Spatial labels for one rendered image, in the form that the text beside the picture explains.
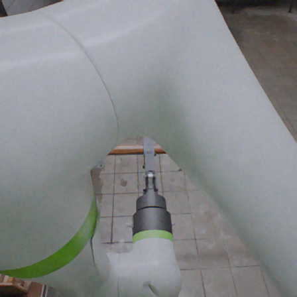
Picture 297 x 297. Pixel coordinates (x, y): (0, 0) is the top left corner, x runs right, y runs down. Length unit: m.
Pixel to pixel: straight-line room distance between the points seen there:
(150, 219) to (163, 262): 0.10
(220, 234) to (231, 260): 0.18
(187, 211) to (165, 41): 1.80
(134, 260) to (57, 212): 0.36
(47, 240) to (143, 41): 0.15
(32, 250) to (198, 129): 0.15
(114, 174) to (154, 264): 1.65
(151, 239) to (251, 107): 0.39
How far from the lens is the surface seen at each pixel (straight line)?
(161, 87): 0.18
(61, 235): 0.19
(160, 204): 0.58
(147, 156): 0.63
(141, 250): 0.53
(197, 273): 1.80
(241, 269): 1.88
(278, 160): 0.22
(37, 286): 1.25
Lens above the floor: 1.72
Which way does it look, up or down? 50 degrees down
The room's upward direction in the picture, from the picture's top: straight up
